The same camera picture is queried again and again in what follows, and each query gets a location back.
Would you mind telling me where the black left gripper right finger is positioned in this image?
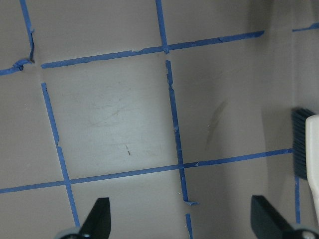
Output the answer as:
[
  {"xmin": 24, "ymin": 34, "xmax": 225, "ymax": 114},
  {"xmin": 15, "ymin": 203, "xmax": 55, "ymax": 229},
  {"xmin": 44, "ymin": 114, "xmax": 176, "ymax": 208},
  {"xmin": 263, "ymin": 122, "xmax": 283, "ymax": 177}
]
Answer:
[{"xmin": 250, "ymin": 195, "xmax": 299, "ymax": 239}]

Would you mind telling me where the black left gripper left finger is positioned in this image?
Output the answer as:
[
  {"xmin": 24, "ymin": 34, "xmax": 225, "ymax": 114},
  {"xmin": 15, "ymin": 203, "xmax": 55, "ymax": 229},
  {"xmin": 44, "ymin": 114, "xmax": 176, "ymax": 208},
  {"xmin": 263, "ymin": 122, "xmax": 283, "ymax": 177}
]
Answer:
[{"xmin": 78, "ymin": 198, "xmax": 111, "ymax": 239}]

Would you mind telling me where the white brush with dark bristles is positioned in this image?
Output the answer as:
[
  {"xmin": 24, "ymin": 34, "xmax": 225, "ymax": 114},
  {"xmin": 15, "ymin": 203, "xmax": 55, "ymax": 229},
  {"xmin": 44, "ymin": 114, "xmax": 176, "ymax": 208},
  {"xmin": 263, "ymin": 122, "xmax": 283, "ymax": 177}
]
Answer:
[{"xmin": 291, "ymin": 108, "xmax": 319, "ymax": 216}]

